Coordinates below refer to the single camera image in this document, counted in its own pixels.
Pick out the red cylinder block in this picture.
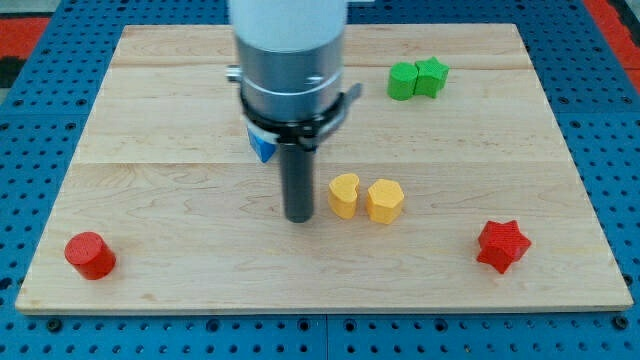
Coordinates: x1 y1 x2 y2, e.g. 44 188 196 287
64 231 116 280

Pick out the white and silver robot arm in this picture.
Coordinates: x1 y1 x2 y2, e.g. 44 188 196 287
228 0 362 151

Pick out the yellow heart block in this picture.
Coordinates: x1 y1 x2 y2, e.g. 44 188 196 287
328 173 360 219

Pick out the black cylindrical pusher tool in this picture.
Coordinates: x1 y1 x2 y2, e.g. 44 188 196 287
279 144 314 223

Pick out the yellow hexagon block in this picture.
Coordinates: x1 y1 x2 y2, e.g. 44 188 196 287
366 179 404 224

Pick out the blue triangle block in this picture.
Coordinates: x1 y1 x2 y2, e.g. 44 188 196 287
247 127 277 163

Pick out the wooden board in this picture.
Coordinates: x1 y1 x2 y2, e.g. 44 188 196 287
16 24 633 315

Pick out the green cylinder block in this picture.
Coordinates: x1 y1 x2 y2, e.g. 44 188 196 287
387 62 418 101

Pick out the green star block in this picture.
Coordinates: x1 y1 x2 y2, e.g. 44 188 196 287
414 57 449 98

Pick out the red star block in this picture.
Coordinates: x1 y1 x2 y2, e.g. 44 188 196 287
476 220 532 274

